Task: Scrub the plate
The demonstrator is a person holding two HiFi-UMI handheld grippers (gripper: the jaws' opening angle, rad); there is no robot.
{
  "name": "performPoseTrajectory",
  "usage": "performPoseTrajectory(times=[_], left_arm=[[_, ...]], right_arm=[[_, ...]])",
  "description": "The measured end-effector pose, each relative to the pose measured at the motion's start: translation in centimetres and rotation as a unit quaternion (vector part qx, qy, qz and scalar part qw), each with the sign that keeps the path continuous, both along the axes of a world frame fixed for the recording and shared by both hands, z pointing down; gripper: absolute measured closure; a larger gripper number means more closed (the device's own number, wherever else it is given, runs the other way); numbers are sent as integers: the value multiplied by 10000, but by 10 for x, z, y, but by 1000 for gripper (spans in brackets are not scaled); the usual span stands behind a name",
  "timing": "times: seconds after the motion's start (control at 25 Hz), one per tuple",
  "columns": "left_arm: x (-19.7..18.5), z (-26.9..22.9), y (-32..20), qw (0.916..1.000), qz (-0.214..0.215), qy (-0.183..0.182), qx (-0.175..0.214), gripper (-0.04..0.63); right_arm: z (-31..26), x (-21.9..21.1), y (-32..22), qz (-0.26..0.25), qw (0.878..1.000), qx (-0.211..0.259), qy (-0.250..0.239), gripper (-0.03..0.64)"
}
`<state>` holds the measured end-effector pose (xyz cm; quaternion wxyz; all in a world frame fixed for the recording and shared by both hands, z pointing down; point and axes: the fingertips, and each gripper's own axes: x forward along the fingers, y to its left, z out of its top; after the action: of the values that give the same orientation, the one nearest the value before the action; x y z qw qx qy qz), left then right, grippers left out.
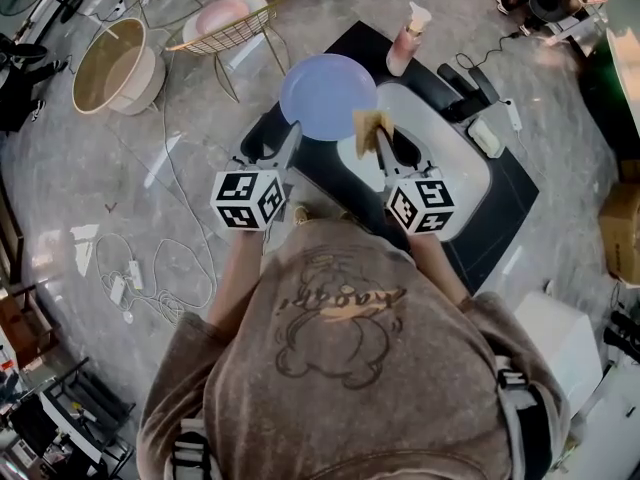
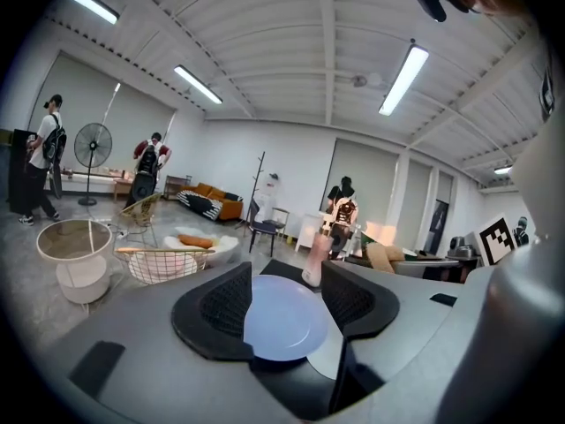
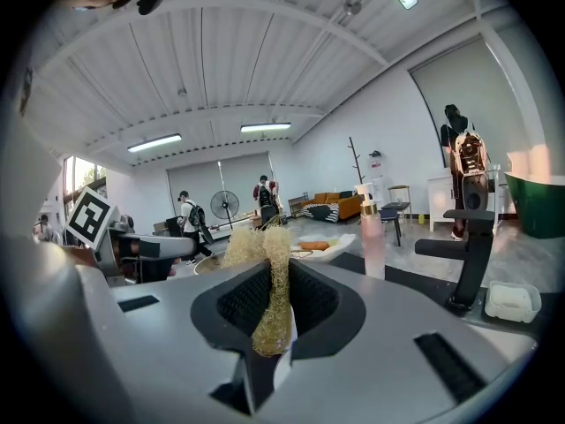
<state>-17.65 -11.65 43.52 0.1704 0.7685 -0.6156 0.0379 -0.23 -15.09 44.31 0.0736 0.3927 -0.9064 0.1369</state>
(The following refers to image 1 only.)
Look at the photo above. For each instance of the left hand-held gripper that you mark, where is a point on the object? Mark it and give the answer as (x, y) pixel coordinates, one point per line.
(245, 198)

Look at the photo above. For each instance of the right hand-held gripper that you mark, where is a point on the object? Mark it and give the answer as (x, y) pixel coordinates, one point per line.
(420, 203)

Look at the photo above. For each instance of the yellow sponge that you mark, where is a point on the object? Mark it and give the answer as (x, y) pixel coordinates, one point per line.
(367, 128)

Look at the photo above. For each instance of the blue plate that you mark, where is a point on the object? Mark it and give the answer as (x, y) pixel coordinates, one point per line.
(325, 93)

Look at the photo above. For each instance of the person's left forearm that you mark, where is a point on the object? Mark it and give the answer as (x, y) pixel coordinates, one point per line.
(235, 278)

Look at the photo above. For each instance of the person's right forearm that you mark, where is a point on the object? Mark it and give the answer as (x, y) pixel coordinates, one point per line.
(435, 268)

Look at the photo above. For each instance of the white sink basin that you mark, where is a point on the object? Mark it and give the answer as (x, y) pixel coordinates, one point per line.
(460, 183)

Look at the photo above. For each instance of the person's beige shoe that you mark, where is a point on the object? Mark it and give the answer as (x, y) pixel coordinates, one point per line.
(300, 214)

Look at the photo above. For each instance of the soap bar on dish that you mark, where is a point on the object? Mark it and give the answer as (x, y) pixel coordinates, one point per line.
(485, 138)

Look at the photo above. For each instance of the black faucet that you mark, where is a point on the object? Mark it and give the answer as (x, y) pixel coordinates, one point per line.
(470, 98)

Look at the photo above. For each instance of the pink pump soap bottle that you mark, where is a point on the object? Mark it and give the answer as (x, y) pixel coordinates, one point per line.
(402, 48)

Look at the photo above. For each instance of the black sink cabinet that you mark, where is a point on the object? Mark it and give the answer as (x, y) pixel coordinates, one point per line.
(505, 203)

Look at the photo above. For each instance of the white power strip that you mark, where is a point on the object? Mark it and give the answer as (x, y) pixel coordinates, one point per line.
(513, 114)
(135, 274)

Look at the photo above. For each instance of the pink round cushion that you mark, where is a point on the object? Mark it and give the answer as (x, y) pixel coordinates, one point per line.
(220, 15)

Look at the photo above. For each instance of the beige round basin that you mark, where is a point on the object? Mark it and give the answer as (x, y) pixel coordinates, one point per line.
(115, 68)

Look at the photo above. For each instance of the white power adapter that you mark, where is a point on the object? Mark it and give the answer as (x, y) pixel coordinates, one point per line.
(117, 289)

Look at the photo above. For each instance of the green bathtub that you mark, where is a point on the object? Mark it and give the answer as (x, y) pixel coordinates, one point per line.
(605, 93)

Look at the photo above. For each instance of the flat cardboard box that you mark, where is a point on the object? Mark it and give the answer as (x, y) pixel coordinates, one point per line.
(630, 170)

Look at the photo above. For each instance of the large cardboard box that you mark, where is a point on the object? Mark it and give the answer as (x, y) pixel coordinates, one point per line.
(622, 233)

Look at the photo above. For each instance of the person's brown printed shirt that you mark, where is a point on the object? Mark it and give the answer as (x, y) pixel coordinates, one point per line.
(350, 393)

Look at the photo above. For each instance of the white box-shaped appliance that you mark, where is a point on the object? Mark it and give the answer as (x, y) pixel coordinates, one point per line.
(560, 338)

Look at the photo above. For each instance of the brown wooden stool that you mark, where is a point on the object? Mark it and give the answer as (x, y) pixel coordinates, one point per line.
(20, 318)

